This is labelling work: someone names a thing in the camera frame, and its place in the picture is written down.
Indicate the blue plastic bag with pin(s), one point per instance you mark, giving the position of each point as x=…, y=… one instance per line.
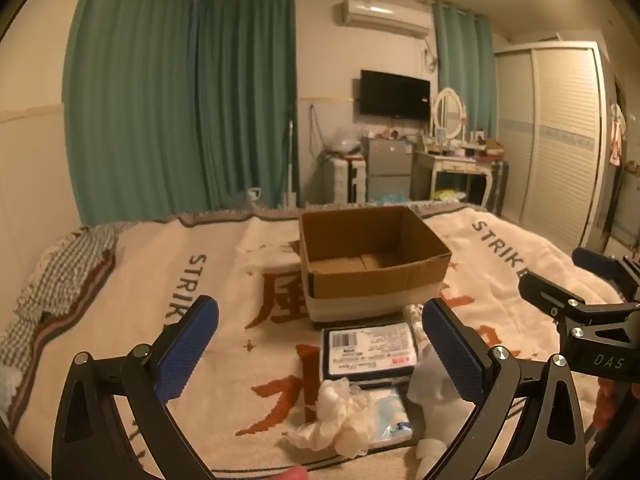
x=397, y=198

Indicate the white bag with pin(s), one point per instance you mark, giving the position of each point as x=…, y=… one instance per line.
x=430, y=395

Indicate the dark striped cloth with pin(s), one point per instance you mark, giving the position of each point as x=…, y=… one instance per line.
x=499, y=185

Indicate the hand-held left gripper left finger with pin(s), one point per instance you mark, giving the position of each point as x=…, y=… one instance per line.
x=187, y=347

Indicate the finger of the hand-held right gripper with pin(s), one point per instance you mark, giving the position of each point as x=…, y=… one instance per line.
x=547, y=292
x=595, y=261

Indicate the clear packet with blue contents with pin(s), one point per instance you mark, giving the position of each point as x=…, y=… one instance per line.
x=392, y=415

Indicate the narrow green curtain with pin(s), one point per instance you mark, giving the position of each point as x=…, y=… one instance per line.
x=462, y=55

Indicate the silver mini fridge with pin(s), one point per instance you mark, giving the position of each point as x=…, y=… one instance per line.
x=387, y=170

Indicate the small photo frame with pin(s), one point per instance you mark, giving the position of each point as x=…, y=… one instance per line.
x=441, y=135

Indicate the brown cardboard box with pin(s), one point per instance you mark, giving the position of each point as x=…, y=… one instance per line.
x=370, y=287

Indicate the white oval mirror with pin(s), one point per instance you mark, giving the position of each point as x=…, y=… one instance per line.
x=448, y=112

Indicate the clear water jug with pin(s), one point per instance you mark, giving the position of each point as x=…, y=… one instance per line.
x=252, y=197

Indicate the white louvered wardrobe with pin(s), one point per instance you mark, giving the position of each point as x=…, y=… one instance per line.
x=555, y=145

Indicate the cream printed blanket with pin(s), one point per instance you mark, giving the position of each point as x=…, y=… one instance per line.
x=230, y=280

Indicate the white cloth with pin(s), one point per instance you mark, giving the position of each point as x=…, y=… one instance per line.
x=332, y=417

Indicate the black wall television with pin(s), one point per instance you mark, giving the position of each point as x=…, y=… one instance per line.
x=395, y=95

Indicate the white suitcase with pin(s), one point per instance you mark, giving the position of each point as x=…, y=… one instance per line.
x=342, y=182

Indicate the hanging clothes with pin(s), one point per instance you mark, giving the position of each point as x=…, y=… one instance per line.
x=617, y=135

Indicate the white air conditioner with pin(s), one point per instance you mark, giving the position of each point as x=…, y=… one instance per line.
x=385, y=15

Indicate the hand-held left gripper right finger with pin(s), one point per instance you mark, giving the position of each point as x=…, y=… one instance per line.
x=452, y=350

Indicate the white dressing table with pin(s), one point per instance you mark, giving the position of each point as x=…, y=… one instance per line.
x=450, y=165

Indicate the black packet with white label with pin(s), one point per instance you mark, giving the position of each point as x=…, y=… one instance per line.
x=367, y=352

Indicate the clear plastic bag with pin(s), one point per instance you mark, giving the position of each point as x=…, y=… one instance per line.
x=345, y=140

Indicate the wide green curtain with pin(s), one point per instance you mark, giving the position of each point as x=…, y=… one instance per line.
x=130, y=100

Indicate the checkered cloth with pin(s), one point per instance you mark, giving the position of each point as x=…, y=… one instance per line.
x=55, y=280

